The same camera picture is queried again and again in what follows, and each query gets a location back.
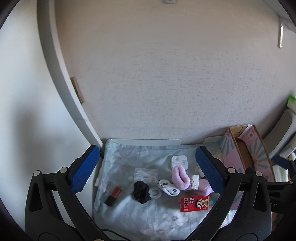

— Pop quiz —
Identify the white earphone case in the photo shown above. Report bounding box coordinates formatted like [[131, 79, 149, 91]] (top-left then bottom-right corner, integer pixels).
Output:
[[171, 156, 189, 169]]

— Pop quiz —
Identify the beige wall switch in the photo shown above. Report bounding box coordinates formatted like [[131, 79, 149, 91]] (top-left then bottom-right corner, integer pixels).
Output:
[[70, 77, 85, 103]]

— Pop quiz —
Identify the black scrunchie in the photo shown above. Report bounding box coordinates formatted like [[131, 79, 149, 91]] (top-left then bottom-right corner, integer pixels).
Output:
[[133, 181, 152, 204]]

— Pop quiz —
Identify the pink printed cardboard box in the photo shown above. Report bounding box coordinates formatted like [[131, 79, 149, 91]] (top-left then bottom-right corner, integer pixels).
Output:
[[218, 124, 277, 183]]

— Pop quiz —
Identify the clear plastic bag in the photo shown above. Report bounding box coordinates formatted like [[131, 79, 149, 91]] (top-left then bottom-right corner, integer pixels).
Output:
[[134, 168, 159, 183]]

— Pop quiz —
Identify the white door frame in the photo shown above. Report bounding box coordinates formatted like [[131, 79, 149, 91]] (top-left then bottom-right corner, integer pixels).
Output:
[[37, 0, 102, 149]]

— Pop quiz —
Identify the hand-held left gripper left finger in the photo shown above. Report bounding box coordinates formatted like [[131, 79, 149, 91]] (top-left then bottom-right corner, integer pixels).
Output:
[[24, 144, 109, 241]]

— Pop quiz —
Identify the red and black small box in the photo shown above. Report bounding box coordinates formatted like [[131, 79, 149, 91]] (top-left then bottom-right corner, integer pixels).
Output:
[[104, 186, 122, 206]]

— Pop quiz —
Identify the red milk carton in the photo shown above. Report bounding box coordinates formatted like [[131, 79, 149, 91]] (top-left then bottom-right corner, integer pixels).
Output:
[[180, 196, 210, 212]]

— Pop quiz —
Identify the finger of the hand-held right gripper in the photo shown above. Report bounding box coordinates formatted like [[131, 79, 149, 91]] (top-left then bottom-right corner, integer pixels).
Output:
[[272, 155, 293, 171]]

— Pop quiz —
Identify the yellow green blanket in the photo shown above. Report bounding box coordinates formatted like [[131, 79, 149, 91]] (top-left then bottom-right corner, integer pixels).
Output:
[[272, 144, 296, 183]]

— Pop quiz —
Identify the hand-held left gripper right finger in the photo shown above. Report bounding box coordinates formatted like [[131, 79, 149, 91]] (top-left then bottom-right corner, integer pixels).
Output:
[[187, 146, 272, 241]]

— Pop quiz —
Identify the pink fluffy sock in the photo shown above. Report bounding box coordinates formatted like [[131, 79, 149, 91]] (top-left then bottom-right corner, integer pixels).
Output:
[[171, 166, 191, 191], [194, 179, 213, 195]]

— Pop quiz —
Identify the white tape roll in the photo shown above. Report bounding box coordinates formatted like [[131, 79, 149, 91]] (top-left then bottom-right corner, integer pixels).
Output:
[[149, 188, 162, 199]]

